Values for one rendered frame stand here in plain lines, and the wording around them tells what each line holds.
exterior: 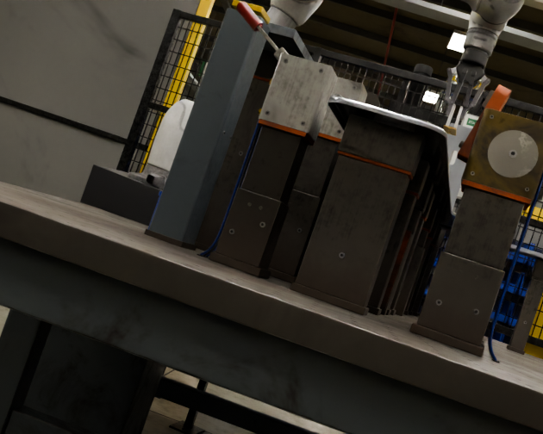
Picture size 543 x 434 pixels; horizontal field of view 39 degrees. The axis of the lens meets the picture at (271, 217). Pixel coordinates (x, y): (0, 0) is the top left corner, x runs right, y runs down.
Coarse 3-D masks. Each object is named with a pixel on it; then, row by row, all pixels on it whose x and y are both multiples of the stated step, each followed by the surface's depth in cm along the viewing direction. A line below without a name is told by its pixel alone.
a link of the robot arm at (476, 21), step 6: (474, 12) 222; (474, 18) 222; (480, 18) 219; (474, 24) 223; (480, 24) 221; (486, 24) 220; (492, 24) 218; (498, 24) 218; (504, 24) 220; (492, 30) 222; (498, 30) 222
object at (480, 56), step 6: (462, 54) 225; (468, 54) 223; (474, 54) 222; (480, 54) 222; (486, 54) 223; (462, 60) 225; (468, 60) 223; (474, 60) 222; (480, 60) 222; (486, 60) 223; (456, 66) 226; (462, 66) 225; (468, 66) 224; (474, 66) 224; (480, 66) 224; (468, 72) 224; (480, 72) 223; (468, 78) 224; (480, 78) 225
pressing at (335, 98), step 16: (336, 96) 115; (336, 112) 125; (352, 112) 123; (368, 112) 119; (384, 112) 112; (416, 128) 119; (432, 128) 111; (432, 144) 126; (432, 160) 140; (448, 160) 131; (432, 176) 157; (448, 176) 144; (448, 192) 169; (448, 208) 196; (448, 224) 233
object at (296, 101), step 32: (288, 64) 126; (320, 64) 124; (288, 96) 125; (320, 96) 124; (256, 128) 128; (288, 128) 124; (256, 160) 126; (288, 160) 124; (256, 192) 125; (288, 192) 127; (224, 224) 127; (256, 224) 124; (224, 256) 124; (256, 256) 123
